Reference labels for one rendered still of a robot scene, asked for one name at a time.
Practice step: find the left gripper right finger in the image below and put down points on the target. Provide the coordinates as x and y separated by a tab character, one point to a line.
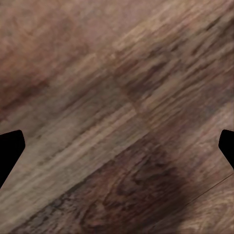
226	145

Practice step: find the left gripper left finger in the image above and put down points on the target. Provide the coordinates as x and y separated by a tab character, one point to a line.
12	145

